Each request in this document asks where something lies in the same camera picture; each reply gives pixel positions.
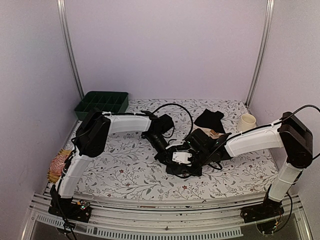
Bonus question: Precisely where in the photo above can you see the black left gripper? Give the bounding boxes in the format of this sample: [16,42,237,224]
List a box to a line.
[145,133,180,172]

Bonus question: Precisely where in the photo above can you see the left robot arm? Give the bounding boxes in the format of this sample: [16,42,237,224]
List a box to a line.
[53,108,174,217]

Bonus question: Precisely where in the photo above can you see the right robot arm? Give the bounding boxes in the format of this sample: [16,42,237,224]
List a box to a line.
[166,112,314,218]

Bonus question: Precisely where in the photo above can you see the floral patterned table mat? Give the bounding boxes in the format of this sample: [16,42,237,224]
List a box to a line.
[75,99,278,201]

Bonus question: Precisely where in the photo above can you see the dark green divided tray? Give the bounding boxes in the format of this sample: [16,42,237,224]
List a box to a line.
[74,91,129,121]

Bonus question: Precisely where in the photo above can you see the cream plastic cup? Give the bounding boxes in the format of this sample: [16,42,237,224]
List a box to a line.
[236,113,257,132]

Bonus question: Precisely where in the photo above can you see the red patterned bowl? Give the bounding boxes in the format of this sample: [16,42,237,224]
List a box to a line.
[49,154,68,177]

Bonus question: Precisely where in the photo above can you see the woven bamboo mat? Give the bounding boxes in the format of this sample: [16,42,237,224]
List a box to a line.
[46,149,71,184]

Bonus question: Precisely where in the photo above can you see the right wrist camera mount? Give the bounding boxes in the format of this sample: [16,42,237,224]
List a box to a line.
[172,152,193,166]

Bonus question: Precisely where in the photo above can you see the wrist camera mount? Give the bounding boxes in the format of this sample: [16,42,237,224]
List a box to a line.
[172,152,193,166]
[165,140,185,151]

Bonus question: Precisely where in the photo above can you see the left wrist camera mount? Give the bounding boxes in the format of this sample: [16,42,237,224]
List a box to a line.
[165,140,185,151]

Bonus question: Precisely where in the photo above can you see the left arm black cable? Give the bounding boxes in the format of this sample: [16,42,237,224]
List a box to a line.
[149,102,194,141]

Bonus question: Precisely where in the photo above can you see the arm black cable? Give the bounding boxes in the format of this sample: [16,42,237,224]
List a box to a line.
[199,104,320,173]
[149,102,194,141]

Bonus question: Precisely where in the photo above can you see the front aluminium rail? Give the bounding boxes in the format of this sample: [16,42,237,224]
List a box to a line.
[22,193,315,240]

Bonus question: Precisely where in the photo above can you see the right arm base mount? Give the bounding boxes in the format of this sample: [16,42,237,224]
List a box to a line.
[240,202,285,223]

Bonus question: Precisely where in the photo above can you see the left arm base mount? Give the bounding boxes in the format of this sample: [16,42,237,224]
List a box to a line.
[48,198,92,223]

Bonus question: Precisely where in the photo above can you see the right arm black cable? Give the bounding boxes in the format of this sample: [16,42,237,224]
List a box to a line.
[199,104,320,173]

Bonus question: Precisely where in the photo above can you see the right aluminium frame post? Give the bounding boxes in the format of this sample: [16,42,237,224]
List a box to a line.
[245,0,275,109]

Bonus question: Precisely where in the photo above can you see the aluminium frame post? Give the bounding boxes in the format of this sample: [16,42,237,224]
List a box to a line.
[56,0,84,99]
[245,0,275,109]

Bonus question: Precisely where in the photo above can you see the left aluminium frame post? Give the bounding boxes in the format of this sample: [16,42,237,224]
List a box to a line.
[56,0,84,99]

